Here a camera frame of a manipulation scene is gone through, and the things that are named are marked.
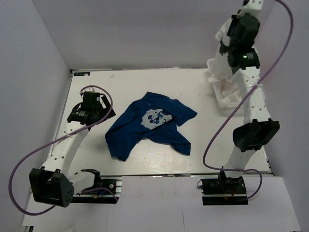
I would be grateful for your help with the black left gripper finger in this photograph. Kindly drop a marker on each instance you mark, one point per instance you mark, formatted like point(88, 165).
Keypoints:
point(105, 102)
point(104, 115)

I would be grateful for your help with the white t shirt red print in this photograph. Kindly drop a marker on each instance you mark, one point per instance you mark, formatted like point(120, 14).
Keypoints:
point(219, 67)

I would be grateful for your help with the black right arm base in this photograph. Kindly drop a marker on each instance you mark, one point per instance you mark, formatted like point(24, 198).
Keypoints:
point(215, 194)

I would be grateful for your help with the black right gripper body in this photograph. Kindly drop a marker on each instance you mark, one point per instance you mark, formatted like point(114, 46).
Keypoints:
point(223, 48)

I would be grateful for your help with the blue label sticker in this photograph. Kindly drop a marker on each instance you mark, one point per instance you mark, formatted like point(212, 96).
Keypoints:
point(81, 73)

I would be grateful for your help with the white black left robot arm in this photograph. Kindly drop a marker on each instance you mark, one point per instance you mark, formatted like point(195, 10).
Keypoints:
point(52, 184)

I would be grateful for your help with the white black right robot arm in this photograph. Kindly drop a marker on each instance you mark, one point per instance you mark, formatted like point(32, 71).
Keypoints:
point(238, 61)

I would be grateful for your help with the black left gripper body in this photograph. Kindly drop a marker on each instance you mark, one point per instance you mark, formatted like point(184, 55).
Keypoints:
point(106, 111)

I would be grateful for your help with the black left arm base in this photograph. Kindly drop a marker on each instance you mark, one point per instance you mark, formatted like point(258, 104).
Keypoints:
point(107, 192)

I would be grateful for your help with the blue mickey t shirt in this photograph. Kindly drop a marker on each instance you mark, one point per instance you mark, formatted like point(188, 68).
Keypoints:
point(155, 117)

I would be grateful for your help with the white plastic basket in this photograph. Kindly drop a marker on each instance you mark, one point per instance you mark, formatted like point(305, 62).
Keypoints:
point(227, 93)

